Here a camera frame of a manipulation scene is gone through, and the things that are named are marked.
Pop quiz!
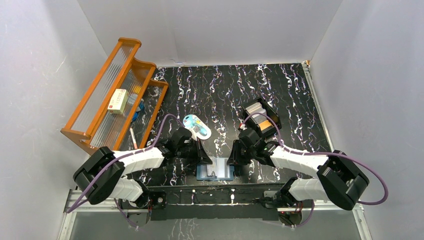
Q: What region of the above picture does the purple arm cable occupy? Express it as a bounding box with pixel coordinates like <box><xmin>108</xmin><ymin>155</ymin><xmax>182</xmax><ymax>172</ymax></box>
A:
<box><xmin>66</xmin><ymin>113</ymin><xmax>185</xmax><ymax>214</ymax></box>
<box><xmin>241</xmin><ymin>112</ymin><xmax>389</xmax><ymax>206</ymax></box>

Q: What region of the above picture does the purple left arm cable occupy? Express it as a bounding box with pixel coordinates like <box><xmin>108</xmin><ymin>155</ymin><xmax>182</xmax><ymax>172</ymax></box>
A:
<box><xmin>66</xmin><ymin>113</ymin><xmax>185</xmax><ymax>214</ymax></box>

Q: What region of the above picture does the blue oval blister package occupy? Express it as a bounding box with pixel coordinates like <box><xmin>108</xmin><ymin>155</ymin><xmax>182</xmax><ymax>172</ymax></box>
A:
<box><xmin>182</xmin><ymin>114</ymin><xmax>212</xmax><ymax>141</ymax></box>

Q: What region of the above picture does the pink pen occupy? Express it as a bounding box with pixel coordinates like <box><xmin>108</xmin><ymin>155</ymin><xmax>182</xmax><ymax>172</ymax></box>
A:
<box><xmin>129</xmin><ymin>127</ymin><xmax>138</xmax><ymax>150</ymax></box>

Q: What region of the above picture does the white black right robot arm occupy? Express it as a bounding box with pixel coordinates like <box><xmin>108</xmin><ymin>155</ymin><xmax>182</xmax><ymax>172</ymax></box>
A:
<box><xmin>227</xmin><ymin>128</ymin><xmax>370</xmax><ymax>210</ymax></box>

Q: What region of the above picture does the white medicine box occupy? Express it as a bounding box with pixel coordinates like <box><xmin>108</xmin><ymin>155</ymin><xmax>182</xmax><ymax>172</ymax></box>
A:
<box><xmin>107</xmin><ymin>88</ymin><xmax>129</xmax><ymax>115</ymax></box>

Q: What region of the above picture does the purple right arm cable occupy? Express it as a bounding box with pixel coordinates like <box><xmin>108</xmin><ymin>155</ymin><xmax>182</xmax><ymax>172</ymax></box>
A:
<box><xmin>241</xmin><ymin>112</ymin><xmax>389</xmax><ymax>206</ymax></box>

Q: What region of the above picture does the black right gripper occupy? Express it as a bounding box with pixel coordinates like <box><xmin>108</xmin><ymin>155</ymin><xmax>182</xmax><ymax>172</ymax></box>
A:
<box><xmin>226</xmin><ymin>139</ymin><xmax>256</xmax><ymax>166</ymax></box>

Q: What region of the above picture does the orange wooden shelf rack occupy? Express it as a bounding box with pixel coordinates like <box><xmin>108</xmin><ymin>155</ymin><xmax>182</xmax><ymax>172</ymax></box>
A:
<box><xmin>61</xmin><ymin>37</ymin><xmax>169</xmax><ymax>155</ymax></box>

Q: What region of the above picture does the stack of credit cards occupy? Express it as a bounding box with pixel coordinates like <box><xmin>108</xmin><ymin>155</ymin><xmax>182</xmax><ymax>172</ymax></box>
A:
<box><xmin>246</xmin><ymin>102</ymin><xmax>266</xmax><ymax>115</ymax></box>

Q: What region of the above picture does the blue item on shelf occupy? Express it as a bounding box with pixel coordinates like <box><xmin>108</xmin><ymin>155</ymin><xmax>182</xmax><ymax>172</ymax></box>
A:
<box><xmin>131</xmin><ymin>100</ymin><xmax>145</xmax><ymax>123</ymax></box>

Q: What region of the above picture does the blue leather card holder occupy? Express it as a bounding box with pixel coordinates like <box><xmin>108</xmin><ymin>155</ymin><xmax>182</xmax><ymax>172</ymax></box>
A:
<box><xmin>196</xmin><ymin>157</ymin><xmax>235</xmax><ymax>181</ymax></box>

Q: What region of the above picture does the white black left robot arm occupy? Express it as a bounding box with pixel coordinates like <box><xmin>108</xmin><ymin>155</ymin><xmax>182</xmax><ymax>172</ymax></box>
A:
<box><xmin>73</xmin><ymin>127</ymin><xmax>213</xmax><ymax>208</ymax></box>

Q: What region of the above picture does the black card storage box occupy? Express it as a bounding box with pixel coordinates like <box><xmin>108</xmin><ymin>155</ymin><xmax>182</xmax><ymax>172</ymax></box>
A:
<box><xmin>241</xmin><ymin>97</ymin><xmax>282</xmax><ymax>138</ymax></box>

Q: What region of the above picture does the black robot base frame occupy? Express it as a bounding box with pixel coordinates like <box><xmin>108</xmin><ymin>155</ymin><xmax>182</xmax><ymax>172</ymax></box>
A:
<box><xmin>118</xmin><ymin>183</ymin><xmax>312</xmax><ymax>227</ymax></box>

